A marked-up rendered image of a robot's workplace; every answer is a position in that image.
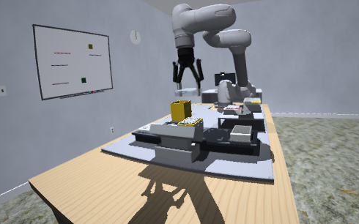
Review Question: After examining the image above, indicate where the yellow-framed tip rack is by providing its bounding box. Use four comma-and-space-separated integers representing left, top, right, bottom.
177, 117, 204, 131

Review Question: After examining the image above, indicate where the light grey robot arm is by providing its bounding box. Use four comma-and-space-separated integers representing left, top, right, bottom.
172, 4, 256, 108

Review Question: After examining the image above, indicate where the yellow open-top bin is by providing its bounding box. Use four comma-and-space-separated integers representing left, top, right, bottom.
170, 100, 192, 121

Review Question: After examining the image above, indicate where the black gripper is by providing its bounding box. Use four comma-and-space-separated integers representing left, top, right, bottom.
173, 47, 204, 97

